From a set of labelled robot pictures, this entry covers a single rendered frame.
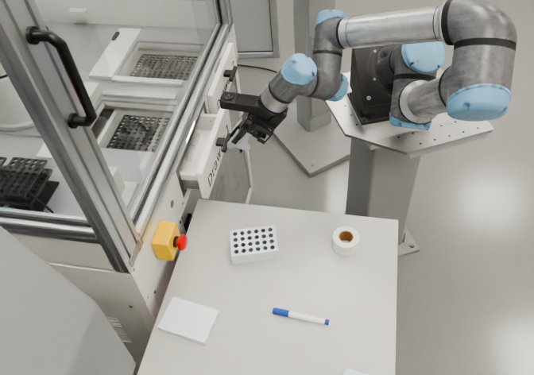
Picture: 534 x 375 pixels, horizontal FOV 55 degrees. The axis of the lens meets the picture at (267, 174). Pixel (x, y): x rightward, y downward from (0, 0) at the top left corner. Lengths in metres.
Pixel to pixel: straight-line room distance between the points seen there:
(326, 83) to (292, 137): 1.44
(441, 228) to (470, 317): 0.43
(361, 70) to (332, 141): 1.06
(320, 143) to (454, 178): 0.68
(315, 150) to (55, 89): 1.91
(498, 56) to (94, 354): 0.88
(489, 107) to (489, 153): 1.73
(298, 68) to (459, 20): 0.36
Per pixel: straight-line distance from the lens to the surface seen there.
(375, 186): 1.91
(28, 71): 0.82
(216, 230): 1.45
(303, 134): 2.71
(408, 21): 1.19
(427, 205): 2.50
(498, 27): 1.10
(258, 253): 1.34
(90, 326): 0.50
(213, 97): 1.60
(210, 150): 1.42
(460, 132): 1.74
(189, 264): 1.40
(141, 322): 1.47
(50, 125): 0.88
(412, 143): 1.67
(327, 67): 1.29
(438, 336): 2.16
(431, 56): 1.49
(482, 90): 1.07
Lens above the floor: 1.92
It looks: 48 degrees down
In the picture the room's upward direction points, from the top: 6 degrees counter-clockwise
